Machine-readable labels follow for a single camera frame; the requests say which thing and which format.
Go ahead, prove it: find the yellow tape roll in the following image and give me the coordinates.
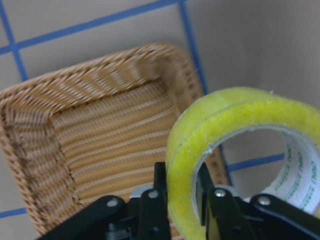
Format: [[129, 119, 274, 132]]
[[165, 87, 320, 240]]

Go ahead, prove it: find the brown wicker basket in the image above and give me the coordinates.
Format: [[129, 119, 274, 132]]
[[0, 42, 228, 237]]

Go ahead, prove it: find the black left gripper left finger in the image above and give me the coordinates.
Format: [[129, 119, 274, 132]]
[[136, 162, 172, 240]]

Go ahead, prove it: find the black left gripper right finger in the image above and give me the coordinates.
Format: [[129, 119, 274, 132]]
[[197, 163, 257, 240]]

